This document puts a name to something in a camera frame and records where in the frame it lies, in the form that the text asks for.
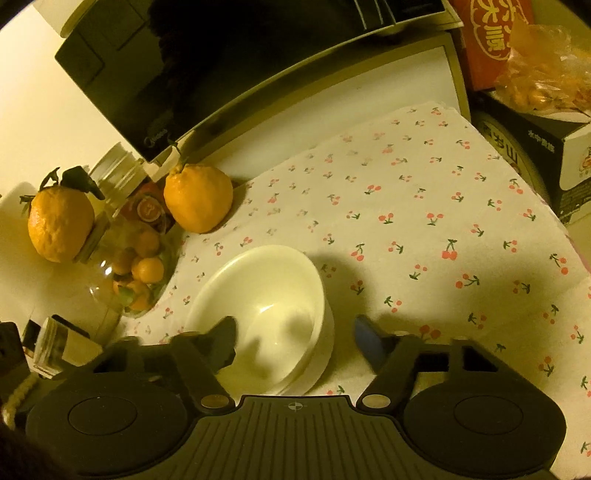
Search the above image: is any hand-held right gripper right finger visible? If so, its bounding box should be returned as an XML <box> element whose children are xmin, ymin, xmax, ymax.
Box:
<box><xmin>353</xmin><ymin>315</ymin><xmax>498</xmax><ymax>409</ymax></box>

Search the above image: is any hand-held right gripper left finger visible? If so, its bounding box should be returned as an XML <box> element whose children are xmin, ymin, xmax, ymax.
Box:
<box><xmin>93</xmin><ymin>316</ymin><xmax>239</xmax><ymax>409</ymax></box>

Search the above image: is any white bowl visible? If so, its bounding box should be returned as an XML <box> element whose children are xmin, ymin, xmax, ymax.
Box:
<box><xmin>184</xmin><ymin>244</ymin><xmax>336</xmax><ymax>393</ymax></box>

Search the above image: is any small cream bowl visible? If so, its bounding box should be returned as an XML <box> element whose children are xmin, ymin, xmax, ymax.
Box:
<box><xmin>231</xmin><ymin>302</ymin><xmax>320</xmax><ymax>377</ymax></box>

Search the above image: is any white plate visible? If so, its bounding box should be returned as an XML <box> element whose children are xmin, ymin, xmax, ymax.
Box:
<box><xmin>265</xmin><ymin>355</ymin><xmax>332</xmax><ymax>398</ymax></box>

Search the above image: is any pile of small oranges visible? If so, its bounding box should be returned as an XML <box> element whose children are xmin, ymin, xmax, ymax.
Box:
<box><xmin>111</xmin><ymin>230</ymin><xmax>168</xmax><ymax>313</ymax></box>

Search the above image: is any cherry print tablecloth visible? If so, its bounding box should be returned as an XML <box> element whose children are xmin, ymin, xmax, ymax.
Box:
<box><xmin>124</xmin><ymin>103</ymin><xmax>591</xmax><ymax>462</ymax></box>

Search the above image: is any clear glass jar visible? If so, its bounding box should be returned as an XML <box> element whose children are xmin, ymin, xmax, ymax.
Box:
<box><xmin>75</xmin><ymin>203</ymin><xmax>182</xmax><ymax>320</ymax></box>

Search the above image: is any dark jar with white lid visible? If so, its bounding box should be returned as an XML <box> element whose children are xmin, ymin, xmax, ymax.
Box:
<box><xmin>23</xmin><ymin>314</ymin><xmax>105</xmax><ymax>380</ymax></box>

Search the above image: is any large orange with leaves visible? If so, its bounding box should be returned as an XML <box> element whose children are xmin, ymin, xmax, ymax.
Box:
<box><xmin>18</xmin><ymin>165</ymin><xmax>106</xmax><ymax>264</ymax></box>

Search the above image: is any black printed box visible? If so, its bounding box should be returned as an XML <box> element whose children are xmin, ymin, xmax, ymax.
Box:
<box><xmin>470</xmin><ymin>91</ymin><xmax>591</xmax><ymax>225</ymax></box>

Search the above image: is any black microwave oven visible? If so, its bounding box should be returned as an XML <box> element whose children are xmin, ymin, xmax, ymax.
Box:
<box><xmin>54</xmin><ymin>0</ymin><xmax>451</xmax><ymax>163</ymax></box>

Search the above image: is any red printed box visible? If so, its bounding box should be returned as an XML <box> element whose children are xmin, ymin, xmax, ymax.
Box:
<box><xmin>450</xmin><ymin>0</ymin><xmax>537</xmax><ymax>91</ymax></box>

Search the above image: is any plastic bag of kumquats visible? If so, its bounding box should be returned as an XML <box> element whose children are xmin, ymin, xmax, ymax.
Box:
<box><xmin>496</xmin><ymin>25</ymin><xmax>591</xmax><ymax>114</ymax></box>

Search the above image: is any beige rope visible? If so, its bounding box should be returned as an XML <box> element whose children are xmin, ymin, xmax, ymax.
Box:
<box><xmin>2</xmin><ymin>368</ymin><xmax>41</xmax><ymax>417</ymax></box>

